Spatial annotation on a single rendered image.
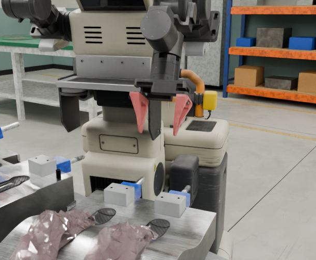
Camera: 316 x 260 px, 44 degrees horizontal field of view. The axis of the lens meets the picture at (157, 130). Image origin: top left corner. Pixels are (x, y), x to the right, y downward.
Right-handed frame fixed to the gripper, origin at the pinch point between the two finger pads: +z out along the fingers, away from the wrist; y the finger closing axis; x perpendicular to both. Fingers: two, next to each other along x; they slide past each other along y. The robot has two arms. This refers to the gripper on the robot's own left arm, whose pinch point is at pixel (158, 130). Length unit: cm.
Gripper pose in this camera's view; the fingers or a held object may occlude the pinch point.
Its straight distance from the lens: 75.3
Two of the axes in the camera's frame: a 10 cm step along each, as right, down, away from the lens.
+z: -1.2, 9.8, -1.5
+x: 2.5, 1.7, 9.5
